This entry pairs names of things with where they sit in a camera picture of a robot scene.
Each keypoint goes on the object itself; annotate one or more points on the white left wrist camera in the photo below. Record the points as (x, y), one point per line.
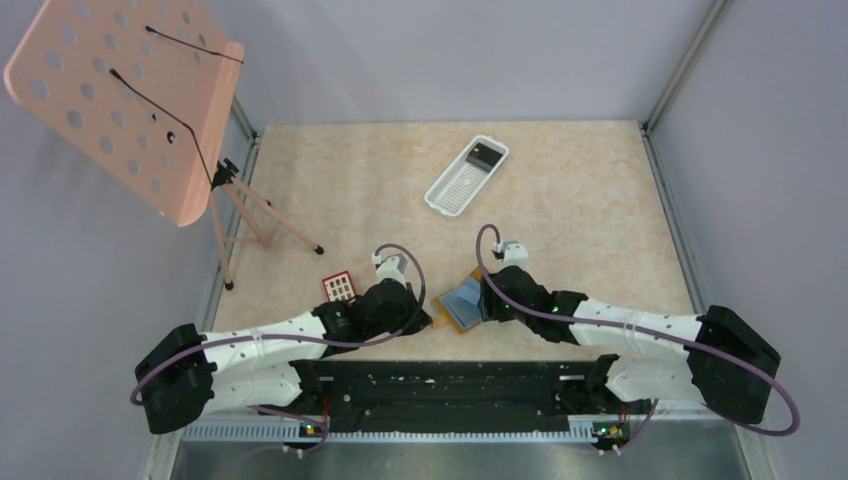
(392, 268)

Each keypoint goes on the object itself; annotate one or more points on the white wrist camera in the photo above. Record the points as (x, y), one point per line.
(392, 268)
(511, 254)

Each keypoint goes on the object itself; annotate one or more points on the red white grid card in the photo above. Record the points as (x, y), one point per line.
(339, 287)

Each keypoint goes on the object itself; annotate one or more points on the pink perforated music stand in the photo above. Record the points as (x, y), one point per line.
(145, 90)

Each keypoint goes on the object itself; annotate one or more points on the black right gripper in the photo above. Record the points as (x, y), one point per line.
(493, 299)

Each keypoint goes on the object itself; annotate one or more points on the white perforated plastic tray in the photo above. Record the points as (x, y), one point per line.
(460, 182)

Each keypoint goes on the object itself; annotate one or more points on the black card stack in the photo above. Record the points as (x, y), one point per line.
(484, 157)

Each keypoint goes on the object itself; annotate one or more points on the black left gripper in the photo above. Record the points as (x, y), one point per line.
(411, 317)

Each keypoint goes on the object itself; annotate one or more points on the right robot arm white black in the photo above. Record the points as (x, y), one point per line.
(716, 358)

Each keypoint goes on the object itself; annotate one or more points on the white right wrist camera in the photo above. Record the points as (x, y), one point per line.
(511, 254)

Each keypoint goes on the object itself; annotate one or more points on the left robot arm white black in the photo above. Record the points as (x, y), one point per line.
(190, 373)

